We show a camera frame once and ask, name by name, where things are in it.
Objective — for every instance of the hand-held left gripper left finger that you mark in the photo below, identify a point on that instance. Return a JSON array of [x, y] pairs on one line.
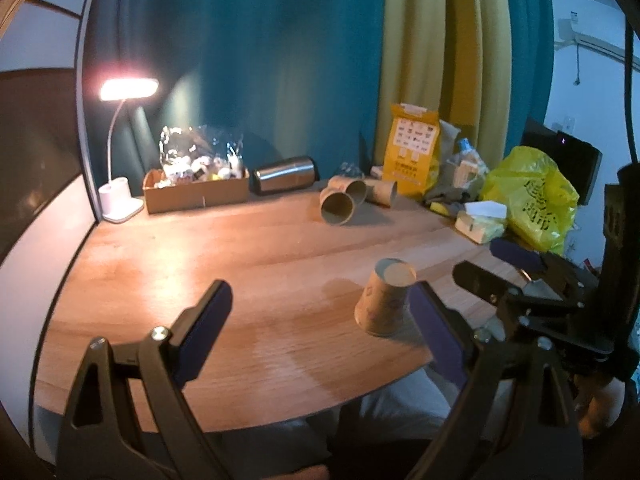
[[205, 332]]

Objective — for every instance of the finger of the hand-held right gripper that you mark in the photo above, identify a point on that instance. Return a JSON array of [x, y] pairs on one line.
[[517, 255], [482, 282]]

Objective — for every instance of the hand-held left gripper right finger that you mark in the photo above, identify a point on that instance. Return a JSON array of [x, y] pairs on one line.
[[440, 332]]

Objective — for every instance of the brown paper cup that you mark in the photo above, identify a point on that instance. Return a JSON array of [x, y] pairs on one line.
[[352, 186], [337, 210], [380, 305], [380, 191]]

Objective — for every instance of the person's right hand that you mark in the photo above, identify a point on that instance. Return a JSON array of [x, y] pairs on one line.
[[602, 407]]

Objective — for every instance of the tissue pack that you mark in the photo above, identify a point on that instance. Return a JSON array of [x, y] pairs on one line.
[[480, 225]]

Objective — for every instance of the yellow plastic bag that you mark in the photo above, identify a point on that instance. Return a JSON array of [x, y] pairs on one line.
[[530, 195]]

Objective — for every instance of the grey cloth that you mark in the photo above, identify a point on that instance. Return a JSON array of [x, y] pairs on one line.
[[447, 197]]

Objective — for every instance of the clear plastic bottle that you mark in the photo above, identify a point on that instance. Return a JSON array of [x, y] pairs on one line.
[[470, 157]]

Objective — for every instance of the black monitor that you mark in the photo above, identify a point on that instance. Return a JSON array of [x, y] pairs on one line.
[[575, 160]]

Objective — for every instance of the flat cardboard box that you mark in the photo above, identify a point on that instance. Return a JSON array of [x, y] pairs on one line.
[[200, 197]]

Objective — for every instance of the yellow paper bag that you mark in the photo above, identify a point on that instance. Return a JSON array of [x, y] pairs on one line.
[[410, 160]]

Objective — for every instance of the white desk lamp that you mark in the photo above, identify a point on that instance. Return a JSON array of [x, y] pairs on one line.
[[117, 202]]

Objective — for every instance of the stainless steel tumbler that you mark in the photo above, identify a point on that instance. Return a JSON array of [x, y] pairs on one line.
[[285, 175]]

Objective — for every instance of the clear plastic snack bag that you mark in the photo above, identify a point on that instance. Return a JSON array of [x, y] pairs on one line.
[[200, 155]]

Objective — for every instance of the yellow curtain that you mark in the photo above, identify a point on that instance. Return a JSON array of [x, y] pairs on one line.
[[450, 50]]

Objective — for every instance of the white air conditioner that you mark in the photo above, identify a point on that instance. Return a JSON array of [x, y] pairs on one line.
[[595, 42]]

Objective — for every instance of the teal curtain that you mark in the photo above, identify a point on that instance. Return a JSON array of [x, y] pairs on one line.
[[250, 60]]

